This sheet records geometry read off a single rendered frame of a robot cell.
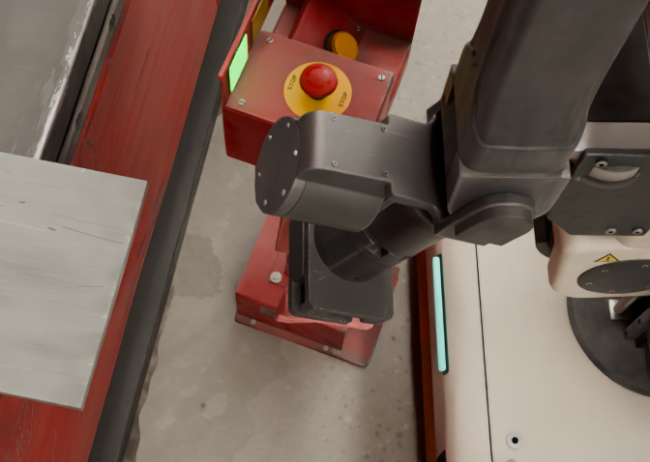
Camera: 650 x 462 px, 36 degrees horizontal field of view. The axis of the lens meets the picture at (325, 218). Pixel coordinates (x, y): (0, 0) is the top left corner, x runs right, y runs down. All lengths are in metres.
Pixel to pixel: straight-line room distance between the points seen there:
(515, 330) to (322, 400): 0.39
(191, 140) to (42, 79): 0.91
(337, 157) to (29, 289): 0.31
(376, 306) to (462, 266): 0.88
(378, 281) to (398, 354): 1.11
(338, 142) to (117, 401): 1.22
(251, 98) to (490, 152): 0.60
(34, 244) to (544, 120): 0.43
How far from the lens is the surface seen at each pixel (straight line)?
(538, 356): 1.52
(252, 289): 1.67
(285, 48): 1.09
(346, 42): 1.16
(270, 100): 1.06
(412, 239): 0.60
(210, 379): 1.76
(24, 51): 1.01
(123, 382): 1.72
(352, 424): 1.74
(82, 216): 0.77
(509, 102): 0.46
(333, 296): 0.65
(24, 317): 0.76
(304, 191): 0.54
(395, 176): 0.55
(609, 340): 1.57
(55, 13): 1.02
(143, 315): 1.75
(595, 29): 0.42
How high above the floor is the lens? 1.70
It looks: 67 degrees down
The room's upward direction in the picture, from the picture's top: 7 degrees clockwise
